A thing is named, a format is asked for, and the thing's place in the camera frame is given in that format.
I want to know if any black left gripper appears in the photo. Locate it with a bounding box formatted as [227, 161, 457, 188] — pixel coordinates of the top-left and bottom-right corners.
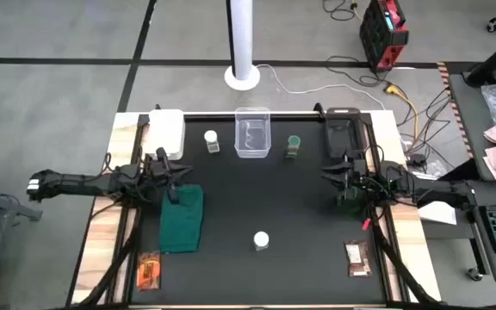
[144, 147, 194, 189]

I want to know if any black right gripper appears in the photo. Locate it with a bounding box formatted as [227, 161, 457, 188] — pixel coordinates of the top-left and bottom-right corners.
[321, 153, 372, 202]

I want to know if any small white-lid spice jar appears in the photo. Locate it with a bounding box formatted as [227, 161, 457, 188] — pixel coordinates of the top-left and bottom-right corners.
[203, 129, 221, 155]

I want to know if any green-lid spice jar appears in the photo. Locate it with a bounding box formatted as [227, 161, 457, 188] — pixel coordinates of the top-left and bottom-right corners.
[285, 134, 303, 161]

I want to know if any white-lid bagel seasoning jar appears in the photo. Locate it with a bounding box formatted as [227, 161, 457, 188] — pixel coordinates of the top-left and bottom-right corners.
[252, 231, 271, 252]

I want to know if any orange spice packet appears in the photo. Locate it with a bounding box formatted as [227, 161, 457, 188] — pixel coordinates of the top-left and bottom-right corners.
[135, 251, 163, 292]

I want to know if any grey translucent plastic bin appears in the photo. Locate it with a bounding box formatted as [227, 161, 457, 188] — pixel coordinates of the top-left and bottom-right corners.
[324, 107, 368, 161]

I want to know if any white plastic bin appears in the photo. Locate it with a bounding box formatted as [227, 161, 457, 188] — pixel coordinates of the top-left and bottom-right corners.
[146, 108, 187, 162]

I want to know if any green folded cloth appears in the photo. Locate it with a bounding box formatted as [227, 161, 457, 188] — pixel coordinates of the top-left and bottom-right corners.
[158, 183, 205, 255]

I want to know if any clear plastic bin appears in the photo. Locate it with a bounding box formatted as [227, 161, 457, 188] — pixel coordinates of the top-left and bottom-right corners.
[233, 106, 272, 159]

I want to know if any brown spice packet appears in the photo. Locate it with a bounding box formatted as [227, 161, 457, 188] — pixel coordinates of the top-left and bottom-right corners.
[344, 239, 374, 278]

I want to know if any white paper sheet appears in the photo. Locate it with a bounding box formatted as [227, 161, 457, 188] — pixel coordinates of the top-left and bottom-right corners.
[417, 201, 459, 226]

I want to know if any striped hazard tape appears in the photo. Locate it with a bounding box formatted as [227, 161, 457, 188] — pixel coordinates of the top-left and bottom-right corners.
[436, 60, 475, 160]

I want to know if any red and black equipment box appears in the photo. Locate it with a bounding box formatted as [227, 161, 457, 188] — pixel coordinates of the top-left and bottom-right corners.
[358, 0, 411, 73]

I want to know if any white pole with round base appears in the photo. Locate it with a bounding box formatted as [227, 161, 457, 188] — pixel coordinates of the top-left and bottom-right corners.
[223, 0, 262, 92]

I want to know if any black monitor stand pole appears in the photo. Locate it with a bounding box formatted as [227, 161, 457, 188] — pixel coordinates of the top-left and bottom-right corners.
[464, 26, 496, 88]

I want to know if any white floor cable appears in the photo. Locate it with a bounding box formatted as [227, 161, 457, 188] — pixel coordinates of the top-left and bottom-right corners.
[254, 63, 387, 111]

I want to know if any yellow floor cable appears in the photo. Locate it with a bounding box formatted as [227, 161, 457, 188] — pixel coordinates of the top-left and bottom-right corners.
[382, 83, 421, 143]

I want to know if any black floor cable bundle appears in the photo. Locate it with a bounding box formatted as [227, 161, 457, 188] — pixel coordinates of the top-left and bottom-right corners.
[325, 54, 452, 158]

